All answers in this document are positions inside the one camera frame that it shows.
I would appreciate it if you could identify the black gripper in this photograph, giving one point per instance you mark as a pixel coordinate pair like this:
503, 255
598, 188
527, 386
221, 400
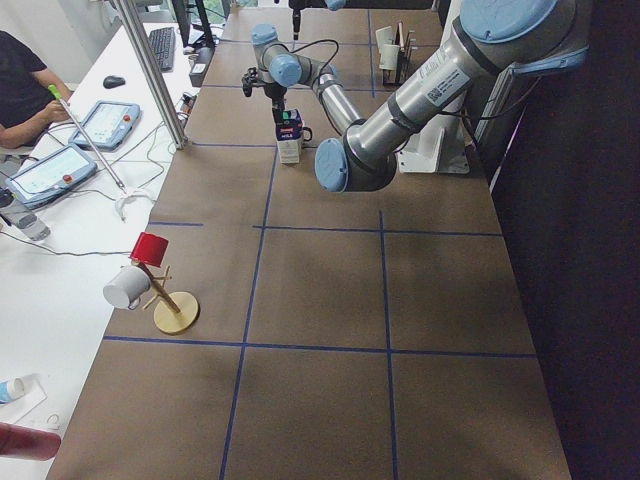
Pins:
274, 91

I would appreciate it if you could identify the white blue milk carton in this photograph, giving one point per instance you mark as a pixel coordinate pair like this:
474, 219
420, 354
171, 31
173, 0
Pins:
289, 136

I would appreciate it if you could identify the white ceramic cup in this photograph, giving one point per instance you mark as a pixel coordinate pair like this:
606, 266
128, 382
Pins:
306, 134

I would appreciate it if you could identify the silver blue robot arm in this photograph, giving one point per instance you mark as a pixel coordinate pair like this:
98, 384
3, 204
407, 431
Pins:
486, 38

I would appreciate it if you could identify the white cup in rack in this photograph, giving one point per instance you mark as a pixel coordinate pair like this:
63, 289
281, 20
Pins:
384, 36
389, 57

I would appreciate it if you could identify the orange connector board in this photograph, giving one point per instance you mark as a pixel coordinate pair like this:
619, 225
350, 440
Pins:
187, 103

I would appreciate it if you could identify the black power box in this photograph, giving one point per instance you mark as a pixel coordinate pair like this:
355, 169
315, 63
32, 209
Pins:
199, 65

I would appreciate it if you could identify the black keyboard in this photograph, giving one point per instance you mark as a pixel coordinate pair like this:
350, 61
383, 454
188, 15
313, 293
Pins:
162, 42

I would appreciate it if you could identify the far teach pendant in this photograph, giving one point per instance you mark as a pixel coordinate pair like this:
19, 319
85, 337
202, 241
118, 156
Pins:
109, 123

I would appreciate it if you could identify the teach pendant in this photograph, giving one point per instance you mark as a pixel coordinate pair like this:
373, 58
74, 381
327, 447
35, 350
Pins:
52, 177
109, 123

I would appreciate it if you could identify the black computer mouse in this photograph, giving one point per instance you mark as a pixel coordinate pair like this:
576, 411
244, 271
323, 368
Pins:
112, 81

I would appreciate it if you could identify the red mug on stand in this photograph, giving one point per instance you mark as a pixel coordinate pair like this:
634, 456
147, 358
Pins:
149, 249

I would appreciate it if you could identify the near teach pendant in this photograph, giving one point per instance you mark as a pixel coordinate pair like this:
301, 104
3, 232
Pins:
52, 177

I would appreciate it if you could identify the wooden mug tree stand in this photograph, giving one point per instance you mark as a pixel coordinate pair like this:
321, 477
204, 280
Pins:
174, 312

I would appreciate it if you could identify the white mug on stand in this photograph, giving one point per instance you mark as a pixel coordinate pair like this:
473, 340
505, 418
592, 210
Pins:
126, 288

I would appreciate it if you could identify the seated person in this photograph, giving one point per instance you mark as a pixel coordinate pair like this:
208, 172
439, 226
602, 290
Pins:
28, 107

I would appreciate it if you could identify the small plastic bottle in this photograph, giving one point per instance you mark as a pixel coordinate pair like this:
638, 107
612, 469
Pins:
11, 390

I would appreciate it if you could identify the red bottle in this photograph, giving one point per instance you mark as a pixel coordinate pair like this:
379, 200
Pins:
27, 443

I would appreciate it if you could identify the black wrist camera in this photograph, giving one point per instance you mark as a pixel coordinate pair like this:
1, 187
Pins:
249, 80

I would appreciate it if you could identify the black wire dish rack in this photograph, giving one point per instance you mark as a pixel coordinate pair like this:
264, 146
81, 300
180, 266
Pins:
406, 40

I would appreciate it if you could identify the white pedestal column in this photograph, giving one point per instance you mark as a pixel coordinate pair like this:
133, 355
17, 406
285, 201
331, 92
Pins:
439, 147

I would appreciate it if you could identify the aluminium frame post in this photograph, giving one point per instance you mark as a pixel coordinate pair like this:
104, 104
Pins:
154, 78

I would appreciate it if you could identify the metal rod with green handle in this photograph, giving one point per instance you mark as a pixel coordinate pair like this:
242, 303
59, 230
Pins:
58, 96

